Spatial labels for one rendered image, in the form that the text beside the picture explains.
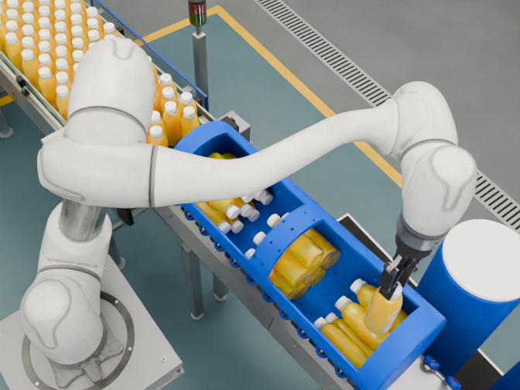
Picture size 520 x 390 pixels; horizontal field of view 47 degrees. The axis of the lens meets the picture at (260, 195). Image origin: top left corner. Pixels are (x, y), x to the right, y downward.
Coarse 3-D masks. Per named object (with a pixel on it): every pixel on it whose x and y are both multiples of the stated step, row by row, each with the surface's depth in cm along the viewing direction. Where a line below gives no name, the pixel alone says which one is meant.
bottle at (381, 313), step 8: (376, 296) 133; (400, 296) 132; (376, 304) 133; (384, 304) 132; (392, 304) 131; (400, 304) 132; (368, 312) 139; (376, 312) 135; (384, 312) 133; (392, 312) 133; (368, 320) 140; (376, 320) 137; (384, 320) 136; (392, 320) 137; (368, 328) 142; (376, 328) 140; (384, 328) 140
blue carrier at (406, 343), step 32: (224, 128) 182; (288, 192) 186; (256, 224) 192; (288, 224) 161; (320, 224) 181; (256, 256) 163; (352, 256) 176; (320, 288) 180; (416, 320) 146; (384, 352) 144; (416, 352) 151; (384, 384) 145
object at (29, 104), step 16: (0, 64) 239; (0, 80) 249; (16, 96) 241; (32, 96) 229; (0, 112) 320; (32, 112) 234; (48, 112) 225; (0, 128) 328; (48, 128) 228; (112, 208) 218; (128, 208) 204; (144, 208) 272; (112, 224) 266; (128, 224) 211; (112, 240) 269
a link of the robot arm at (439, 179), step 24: (432, 144) 102; (408, 168) 102; (432, 168) 94; (456, 168) 93; (408, 192) 101; (432, 192) 95; (456, 192) 94; (408, 216) 103; (432, 216) 98; (456, 216) 99
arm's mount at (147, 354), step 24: (120, 288) 165; (120, 312) 161; (144, 312) 161; (0, 336) 158; (24, 336) 158; (120, 336) 158; (144, 336) 158; (0, 360) 155; (24, 360) 154; (120, 360) 154; (144, 360) 154; (168, 360) 154; (24, 384) 152; (48, 384) 151; (72, 384) 151; (120, 384) 151; (144, 384) 151
